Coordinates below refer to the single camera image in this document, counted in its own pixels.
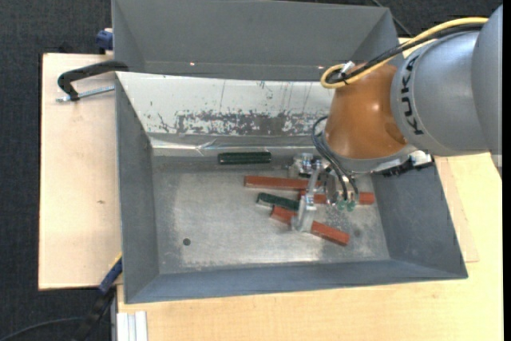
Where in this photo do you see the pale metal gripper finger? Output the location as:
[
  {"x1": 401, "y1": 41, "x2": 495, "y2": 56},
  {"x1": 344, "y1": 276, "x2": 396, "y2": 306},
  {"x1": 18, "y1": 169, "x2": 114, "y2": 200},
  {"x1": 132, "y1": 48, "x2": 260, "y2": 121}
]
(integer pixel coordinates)
[
  {"x1": 300, "y1": 200, "x2": 318, "y2": 233},
  {"x1": 290, "y1": 195, "x2": 310, "y2": 231}
]

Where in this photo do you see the red-brown flat block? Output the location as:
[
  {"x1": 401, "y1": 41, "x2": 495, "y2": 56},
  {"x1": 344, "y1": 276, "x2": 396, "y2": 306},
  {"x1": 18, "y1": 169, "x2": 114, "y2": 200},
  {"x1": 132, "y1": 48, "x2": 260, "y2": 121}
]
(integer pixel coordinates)
[
  {"x1": 269, "y1": 204, "x2": 351, "y2": 248},
  {"x1": 243, "y1": 175, "x2": 322, "y2": 191}
]

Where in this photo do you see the grey metal bin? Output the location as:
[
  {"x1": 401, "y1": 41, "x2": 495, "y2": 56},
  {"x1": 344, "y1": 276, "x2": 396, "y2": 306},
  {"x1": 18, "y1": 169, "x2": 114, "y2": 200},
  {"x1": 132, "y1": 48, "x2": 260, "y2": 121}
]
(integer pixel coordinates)
[{"x1": 110, "y1": 0, "x2": 469, "y2": 304}]

